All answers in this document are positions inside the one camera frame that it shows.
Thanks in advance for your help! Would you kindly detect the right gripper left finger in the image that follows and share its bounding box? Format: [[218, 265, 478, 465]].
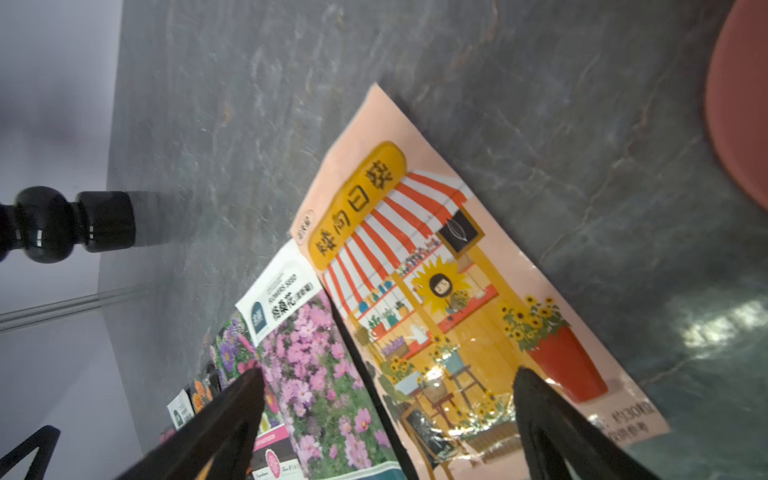
[[120, 368, 265, 479]]

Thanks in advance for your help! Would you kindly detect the pink watering can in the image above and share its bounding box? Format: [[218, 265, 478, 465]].
[[704, 1, 767, 209]]

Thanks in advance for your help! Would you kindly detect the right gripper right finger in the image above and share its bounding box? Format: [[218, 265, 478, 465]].
[[513, 367, 656, 479]]

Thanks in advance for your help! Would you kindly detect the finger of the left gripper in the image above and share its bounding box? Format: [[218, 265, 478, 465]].
[[1, 425, 61, 480]]

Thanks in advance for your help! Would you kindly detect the yellow marigold seed packet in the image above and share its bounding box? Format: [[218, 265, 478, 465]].
[[166, 389, 195, 430]]

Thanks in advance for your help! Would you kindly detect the black vase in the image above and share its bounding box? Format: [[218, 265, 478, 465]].
[[1, 186, 136, 264]]

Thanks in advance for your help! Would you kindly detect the purple flower seed packet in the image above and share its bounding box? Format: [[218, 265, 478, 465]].
[[236, 241, 405, 479]]

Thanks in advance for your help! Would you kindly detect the orange marigold seed packet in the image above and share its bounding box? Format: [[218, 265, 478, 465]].
[[189, 374, 214, 414]]

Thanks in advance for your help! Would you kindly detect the pink shop seed packet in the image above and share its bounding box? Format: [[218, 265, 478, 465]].
[[291, 85, 669, 479]]

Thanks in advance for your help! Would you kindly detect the pink zinnia seed packet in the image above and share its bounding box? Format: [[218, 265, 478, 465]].
[[209, 310, 258, 390]]

